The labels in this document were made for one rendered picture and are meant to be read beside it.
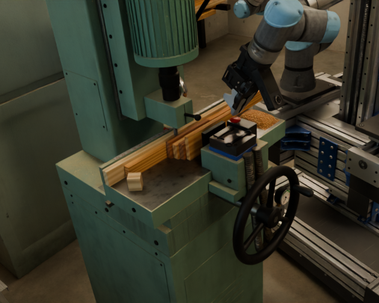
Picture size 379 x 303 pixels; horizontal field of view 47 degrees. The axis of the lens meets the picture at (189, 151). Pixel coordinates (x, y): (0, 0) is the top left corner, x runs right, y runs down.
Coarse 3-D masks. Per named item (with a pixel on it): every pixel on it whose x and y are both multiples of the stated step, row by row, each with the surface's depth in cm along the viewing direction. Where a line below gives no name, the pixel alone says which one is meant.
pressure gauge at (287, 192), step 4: (280, 188) 149; (284, 188) 149; (288, 188) 149; (276, 192) 149; (280, 192) 148; (284, 192) 147; (288, 192) 150; (276, 196) 148; (280, 196) 147; (284, 196) 149; (288, 196) 151; (276, 200) 149; (280, 200) 147; (284, 200) 150; (288, 200) 152; (280, 204) 153; (284, 204) 150
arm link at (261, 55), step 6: (252, 42) 104; (252, 48) 104; (258, 48) 102; (252, 54) 105; (258, 54) 104; (264, 54) 103; (270, 54) 103; (276, 54) 103; (258, 60) 104; (264, 60) 104; (270, 60) 104
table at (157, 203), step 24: (168, 168) 127; (192, 168) 126; (120, 192) 119; (144, 192) 118; (168, 192) 117; (192, 192) 121; (216, 192) 124; (240, 192) 121; (144, 216) 115; (168, 216) 117
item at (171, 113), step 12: (144, 96) 131; (156, 96) 130; (180, 96) 128; (156, 108) 128; (168, 108) 124; (180, 108) 124; (192, 108) 127; (156, 120) 131; (168, 120) 127; (180, 120) 125; (192, 120) 129
